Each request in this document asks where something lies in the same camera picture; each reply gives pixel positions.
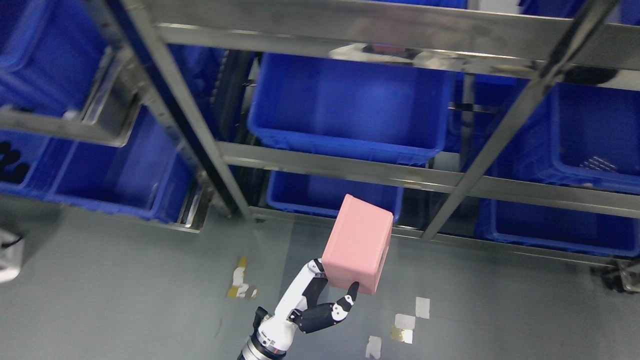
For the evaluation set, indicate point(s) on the steel shelf rack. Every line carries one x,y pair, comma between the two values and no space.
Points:
540,49

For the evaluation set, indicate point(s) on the blue bin lower right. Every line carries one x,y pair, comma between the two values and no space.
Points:
563,229

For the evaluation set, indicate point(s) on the blue bin centre shelf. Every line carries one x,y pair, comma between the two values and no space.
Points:
365,111

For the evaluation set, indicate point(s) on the blue bin top left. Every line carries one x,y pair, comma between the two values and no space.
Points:
50,51

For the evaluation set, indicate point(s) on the blue bin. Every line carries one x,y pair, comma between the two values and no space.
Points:
563,229
50,51
323,196

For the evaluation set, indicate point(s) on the blue bin right shelf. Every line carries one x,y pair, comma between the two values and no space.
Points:
579,136

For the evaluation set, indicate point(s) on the blue bin shelf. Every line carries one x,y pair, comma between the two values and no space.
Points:
579,136
147,178
365,111

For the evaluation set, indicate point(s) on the blue bin lower centre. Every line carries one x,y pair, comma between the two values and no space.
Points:
323,196

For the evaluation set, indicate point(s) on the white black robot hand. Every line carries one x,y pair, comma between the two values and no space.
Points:
299,309

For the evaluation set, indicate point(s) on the pink plastic storage box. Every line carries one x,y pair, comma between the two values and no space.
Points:
358,245

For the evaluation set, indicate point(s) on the blue bin left shelf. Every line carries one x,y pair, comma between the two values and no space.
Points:
147,178

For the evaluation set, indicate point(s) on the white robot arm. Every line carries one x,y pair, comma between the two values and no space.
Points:
253,349

